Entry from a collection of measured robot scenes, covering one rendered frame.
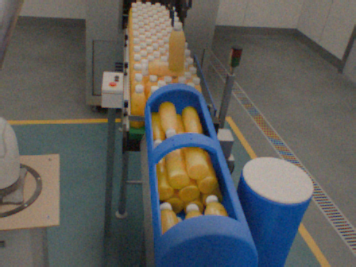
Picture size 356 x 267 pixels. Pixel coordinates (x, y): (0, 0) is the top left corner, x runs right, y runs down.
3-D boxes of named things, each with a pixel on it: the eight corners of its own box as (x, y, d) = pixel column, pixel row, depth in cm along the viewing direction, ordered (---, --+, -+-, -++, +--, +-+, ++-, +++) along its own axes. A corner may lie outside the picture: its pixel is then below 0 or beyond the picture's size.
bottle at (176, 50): (176, 74, 181) (177, 31, 169) (164, 69, 185) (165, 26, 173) (187, 69, 185) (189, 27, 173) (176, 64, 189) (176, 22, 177)
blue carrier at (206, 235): (145, 297, 113) (172, 226, 99) (137, 130, 185) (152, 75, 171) (237, 304, 120) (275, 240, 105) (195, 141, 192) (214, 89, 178)
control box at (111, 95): (101, 107, 194) (102, 88, 188) (103, 88, 210) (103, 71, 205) (121, 108, 195) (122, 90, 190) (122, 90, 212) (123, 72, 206)
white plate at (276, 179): (282, 211, 141) (281, 214, 142) (327, 187, 156) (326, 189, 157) (229, 168, 158) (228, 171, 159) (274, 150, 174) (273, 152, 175)
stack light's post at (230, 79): (199, 218, 280) (228, 75, 220) (198, 214, 283) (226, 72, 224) (204, 218, 280) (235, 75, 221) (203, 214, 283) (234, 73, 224)
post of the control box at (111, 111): (103, 237, 255) (108, 99, 201) (103, 232, 258) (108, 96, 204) (110, 237, 255) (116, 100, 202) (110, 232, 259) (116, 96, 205)
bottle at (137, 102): (130, 120, 207) (133, 85, 196) (145, 121, 206) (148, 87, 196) (128, 127, 200) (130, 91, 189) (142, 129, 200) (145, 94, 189)
